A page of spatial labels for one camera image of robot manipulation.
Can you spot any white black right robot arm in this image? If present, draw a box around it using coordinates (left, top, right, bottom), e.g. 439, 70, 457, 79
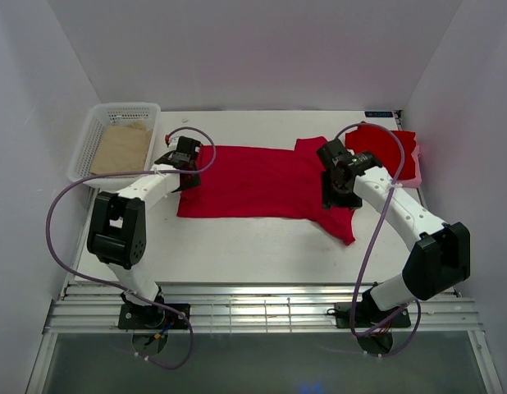
317, 140, 471, 326

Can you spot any folded pink t shirt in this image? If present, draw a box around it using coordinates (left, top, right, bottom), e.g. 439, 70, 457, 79
398, 145, 422, 189

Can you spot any beige t shirt in basket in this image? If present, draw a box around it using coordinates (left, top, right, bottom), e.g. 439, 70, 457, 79
89, 121, 152, 175

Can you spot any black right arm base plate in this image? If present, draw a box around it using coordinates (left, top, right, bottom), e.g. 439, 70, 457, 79
327, 302, 411, 328

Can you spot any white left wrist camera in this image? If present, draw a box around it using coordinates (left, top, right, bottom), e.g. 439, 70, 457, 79
165, 135, 179, 149

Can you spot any aluminium table edge rail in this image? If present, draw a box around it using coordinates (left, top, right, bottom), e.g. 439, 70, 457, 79
43, 282, 483, 334

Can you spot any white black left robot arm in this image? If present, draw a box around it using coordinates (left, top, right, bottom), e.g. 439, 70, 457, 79
86, 136, 202, 328

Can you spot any red t shirt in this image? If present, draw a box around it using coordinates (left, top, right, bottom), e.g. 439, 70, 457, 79
345, 126, 418, 176
177, 136, 355, 245

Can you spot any folded red t shirt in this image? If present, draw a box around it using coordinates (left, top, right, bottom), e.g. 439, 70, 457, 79
345, 126, 418, 176

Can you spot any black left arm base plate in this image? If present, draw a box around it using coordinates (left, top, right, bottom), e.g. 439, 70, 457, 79
117, 304, 188, 331

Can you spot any dark blue label sticker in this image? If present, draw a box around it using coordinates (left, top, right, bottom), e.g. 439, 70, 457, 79
364, 111, 394, 118

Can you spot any white plastic basket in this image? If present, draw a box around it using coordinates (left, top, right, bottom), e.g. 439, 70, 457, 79
67, 103, 161, 191

